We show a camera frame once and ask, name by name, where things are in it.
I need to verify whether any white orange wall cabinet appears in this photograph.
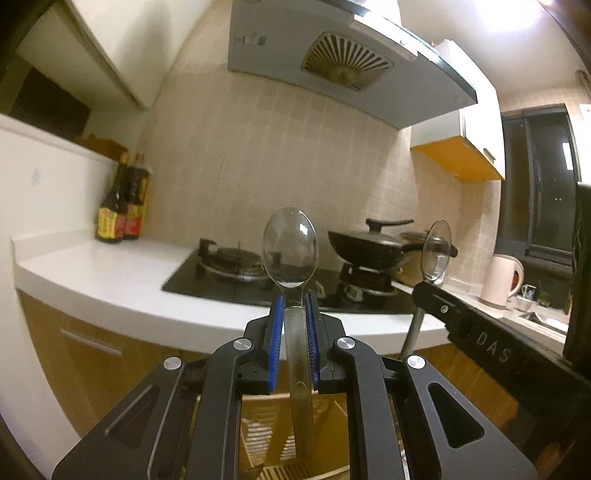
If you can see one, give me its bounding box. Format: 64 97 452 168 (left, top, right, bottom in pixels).
410 39 507 182

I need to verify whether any black wok with lid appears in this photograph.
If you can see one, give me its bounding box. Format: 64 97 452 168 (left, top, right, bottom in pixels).
328 219 459 274

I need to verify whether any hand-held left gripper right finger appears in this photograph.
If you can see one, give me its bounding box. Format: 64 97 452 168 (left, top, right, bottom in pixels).
305 293 539 480

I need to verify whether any wooden cutting board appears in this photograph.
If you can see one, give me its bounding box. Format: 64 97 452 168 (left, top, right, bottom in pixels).
76 134 130 163

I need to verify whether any dark soy sauce bottle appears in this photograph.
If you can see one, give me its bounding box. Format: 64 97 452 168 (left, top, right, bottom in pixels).
95 152 130 244

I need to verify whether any beige plastic utensil basket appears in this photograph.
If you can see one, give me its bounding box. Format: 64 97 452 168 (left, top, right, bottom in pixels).
185 392 402 480

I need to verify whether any long metal cabinet handle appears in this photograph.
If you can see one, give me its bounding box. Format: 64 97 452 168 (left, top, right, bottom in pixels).
59 328 123 356

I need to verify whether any clear plastic spoon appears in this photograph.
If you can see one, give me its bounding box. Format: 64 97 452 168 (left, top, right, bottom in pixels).
261 208 319 459
399 219 452 361

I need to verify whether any dark window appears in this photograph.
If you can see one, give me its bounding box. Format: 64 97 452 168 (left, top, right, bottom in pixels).
494 104 583 278

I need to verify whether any black gas stove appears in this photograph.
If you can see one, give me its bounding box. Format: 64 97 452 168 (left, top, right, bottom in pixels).
161 237 416 315

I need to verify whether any range hood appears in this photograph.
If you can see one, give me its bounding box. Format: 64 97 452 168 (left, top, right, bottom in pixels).
228 0 478 130

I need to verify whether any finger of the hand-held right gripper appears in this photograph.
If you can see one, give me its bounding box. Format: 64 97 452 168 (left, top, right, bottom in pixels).
412 281 472 340

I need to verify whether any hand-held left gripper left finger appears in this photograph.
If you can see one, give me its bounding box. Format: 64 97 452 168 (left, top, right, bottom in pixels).
53 295 284 480

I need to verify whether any red label sauce bottle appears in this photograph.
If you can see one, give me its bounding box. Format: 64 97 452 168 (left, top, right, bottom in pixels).
122 154 151 241

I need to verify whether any wooden base cabinet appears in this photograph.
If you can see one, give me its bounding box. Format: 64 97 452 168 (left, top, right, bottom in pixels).
16 288 532 462

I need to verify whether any white electric kettle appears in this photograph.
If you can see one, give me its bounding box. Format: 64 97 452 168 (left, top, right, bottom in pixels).
480 253 526 309

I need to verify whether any steel sink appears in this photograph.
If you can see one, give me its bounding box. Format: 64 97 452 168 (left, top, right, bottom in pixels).
517 309 570 336

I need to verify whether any white upper cabinet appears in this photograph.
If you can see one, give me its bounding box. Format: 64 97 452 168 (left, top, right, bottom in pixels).
0 0 163 110

